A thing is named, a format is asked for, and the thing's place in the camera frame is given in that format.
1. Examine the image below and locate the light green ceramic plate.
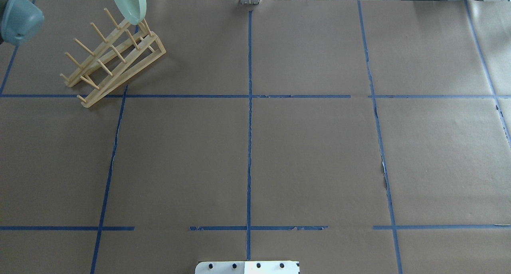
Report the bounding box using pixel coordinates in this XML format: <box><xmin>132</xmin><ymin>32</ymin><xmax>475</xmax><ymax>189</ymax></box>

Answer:
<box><xmin>114</xmin><ymin>0</ymin><xmax>147</xmax><ymax>25</ymax></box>

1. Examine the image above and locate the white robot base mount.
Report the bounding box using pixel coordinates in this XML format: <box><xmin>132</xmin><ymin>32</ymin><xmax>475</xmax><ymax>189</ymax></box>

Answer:
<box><xmin>195</xmin><ymin>260</ymin><xmax>301</xmax><ymax>274</ymax></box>

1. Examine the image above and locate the brown paper table cover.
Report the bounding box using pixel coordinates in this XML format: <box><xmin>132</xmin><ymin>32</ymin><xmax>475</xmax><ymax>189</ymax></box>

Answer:
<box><xmin>1</xmin><ymin>0</ymin><xmax>510</xmax><ymax>274</ymax></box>

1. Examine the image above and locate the wooden dish rack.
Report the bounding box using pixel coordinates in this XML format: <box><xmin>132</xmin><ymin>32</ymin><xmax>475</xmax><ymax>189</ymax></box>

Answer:
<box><xmin>60</xmin><ymin>8</ymin><xmax>166</xmax><ymax>108</ymax></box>

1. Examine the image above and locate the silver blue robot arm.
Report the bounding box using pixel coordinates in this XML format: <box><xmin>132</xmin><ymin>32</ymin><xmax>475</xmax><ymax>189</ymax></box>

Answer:
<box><xmin>0</xmin><ymin>0</ymin><xmax>45</xmax><ymax>46</ymax></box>

